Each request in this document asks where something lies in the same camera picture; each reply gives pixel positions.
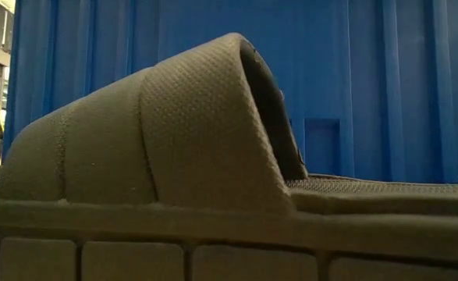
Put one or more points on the blue plastic bin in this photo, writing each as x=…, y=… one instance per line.
x=369, y=78

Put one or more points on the tan rubber slide sandal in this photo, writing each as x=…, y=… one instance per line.
x=174, y=136

